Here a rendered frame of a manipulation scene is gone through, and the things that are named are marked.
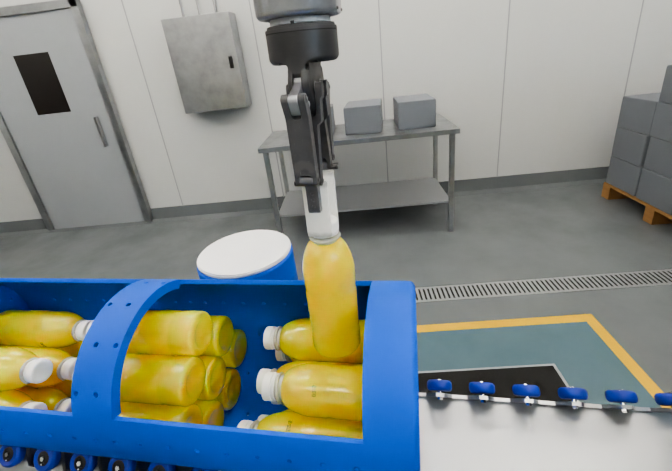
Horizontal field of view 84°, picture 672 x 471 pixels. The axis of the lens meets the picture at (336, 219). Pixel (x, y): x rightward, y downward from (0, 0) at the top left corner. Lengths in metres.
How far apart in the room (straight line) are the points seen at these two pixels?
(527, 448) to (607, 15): 4.07
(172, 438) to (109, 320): 0.19
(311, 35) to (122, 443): 0.58
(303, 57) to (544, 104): 4.00
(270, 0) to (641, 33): 4.39
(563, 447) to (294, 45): 0.72
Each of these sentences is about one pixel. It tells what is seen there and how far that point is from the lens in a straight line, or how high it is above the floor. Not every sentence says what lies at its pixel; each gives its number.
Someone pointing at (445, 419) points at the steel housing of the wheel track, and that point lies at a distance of 0.79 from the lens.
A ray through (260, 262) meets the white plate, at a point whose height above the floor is 1.04.
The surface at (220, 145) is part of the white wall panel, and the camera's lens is 4.15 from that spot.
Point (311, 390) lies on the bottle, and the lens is 0.55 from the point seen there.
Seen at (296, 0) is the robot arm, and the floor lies 1.60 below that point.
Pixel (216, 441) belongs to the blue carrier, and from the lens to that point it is 0.58.
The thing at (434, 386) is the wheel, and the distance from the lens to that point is 0.77.
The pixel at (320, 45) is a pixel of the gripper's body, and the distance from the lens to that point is 0.41.
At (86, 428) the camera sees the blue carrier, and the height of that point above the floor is 1.11.
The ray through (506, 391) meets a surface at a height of 0.15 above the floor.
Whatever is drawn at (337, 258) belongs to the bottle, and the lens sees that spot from 0.48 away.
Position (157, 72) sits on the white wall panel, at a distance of 4.25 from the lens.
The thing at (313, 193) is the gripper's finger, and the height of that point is 1.40.
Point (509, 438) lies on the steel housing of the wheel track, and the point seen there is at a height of 0.93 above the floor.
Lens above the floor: 1.55
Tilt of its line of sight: 24 degrees down
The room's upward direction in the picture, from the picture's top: 7 degrees counter-clockwise
